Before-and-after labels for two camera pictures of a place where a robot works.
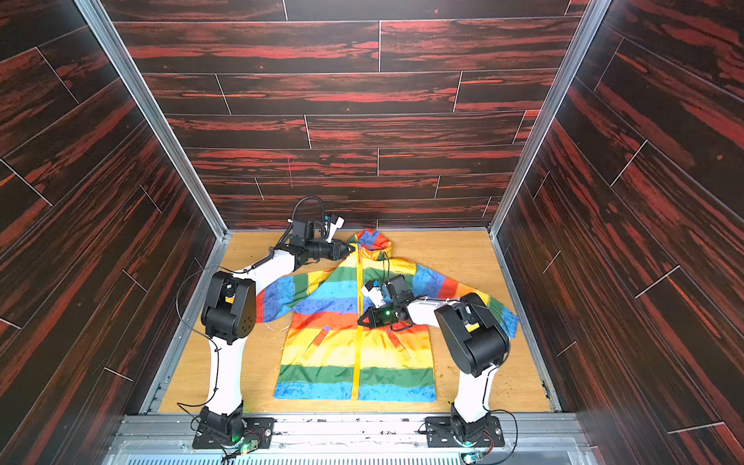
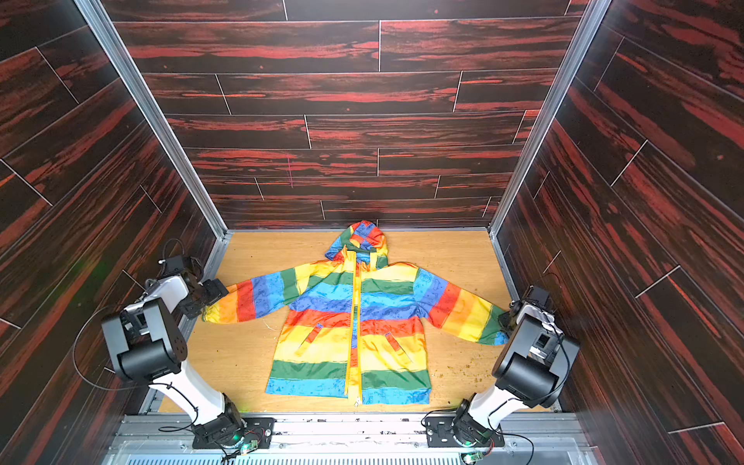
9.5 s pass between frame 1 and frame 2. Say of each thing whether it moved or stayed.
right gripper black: moved
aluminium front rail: stayed
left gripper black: moved
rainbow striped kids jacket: stayed
